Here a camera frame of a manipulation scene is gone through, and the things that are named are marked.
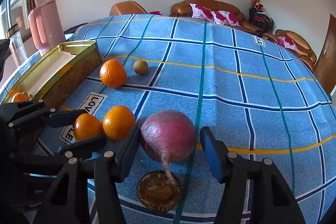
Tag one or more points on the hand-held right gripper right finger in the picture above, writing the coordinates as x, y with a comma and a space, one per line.
212, 155

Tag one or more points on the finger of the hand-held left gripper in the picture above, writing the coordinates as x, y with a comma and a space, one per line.
84, 146
65, 117

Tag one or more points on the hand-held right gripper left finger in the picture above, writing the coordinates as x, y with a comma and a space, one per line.
128, 155

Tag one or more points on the smooth orange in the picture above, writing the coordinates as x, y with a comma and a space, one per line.
88, 127
113, 73
118, 123

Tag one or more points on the gold tin box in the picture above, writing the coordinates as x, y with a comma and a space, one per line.
52, 74

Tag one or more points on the purple round radish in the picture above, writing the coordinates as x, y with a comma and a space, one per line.
168, 132

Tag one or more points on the dark brown water chestnut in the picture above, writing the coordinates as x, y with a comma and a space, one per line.
157, 195

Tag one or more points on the large bumpy mandarin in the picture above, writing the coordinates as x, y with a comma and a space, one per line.
19, 97

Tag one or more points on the small brown kiwi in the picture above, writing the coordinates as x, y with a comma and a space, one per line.
140, 67

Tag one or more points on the clear glass bottle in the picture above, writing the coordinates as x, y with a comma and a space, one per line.
18, 50

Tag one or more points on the pink electric kettle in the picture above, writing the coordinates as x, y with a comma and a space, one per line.
51, 27

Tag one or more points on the window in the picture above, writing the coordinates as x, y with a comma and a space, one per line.
15, 11

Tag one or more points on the plain brown leather armchair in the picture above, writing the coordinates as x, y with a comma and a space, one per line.
127, 8

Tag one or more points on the floral pink pillow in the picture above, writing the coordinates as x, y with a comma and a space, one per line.
203, 12
288, 43
228, 18

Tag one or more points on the red pillow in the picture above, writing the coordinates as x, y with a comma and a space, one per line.
156, 13

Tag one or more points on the tufted brown leather armchair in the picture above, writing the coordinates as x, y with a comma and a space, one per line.
304, 50

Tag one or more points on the stack of dark chairs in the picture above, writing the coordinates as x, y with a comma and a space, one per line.
261, 20

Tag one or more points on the brown wooden door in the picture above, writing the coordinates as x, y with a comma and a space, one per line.
326, 61

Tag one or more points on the brown leather sofa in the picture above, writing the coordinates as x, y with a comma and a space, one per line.
181, 7

